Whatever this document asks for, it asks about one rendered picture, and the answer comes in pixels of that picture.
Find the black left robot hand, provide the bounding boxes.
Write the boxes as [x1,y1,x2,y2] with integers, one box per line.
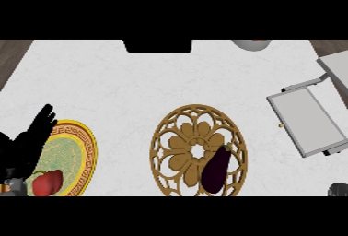
[0,103,58,186]

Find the gold openwork round placemat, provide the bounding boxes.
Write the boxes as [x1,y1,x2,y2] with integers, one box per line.
[147,103,249,197]

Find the red bell pepper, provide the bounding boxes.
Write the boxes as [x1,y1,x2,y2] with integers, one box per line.
[30,169,63,197]

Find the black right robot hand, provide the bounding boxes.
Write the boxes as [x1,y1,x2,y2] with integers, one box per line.
[325,182,348,197]

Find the yellow green patterned plate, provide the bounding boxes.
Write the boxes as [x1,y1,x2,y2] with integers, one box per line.
[23,119,98,197]

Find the grey round bowl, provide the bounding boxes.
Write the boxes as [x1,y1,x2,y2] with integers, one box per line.
[231,40,272,52]

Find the dark purple eggplant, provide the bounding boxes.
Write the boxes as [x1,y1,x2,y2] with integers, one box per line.
[200,142,234,195]

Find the black box appliance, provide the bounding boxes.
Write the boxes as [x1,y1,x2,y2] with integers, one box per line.
[122,40,193,54]

